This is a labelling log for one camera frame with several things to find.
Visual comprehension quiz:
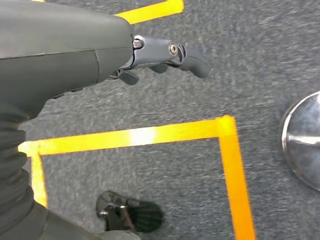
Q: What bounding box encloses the chrome stanchion with round base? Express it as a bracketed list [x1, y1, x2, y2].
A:
[278, 91, 320, 193]

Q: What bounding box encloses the yellow floor tape outline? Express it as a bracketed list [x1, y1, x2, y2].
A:
[113, 0, 185, 26]
[18, 115, 257, 240]

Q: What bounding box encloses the black robot foot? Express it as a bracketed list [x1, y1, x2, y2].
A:
[95, 190, 165, 233]

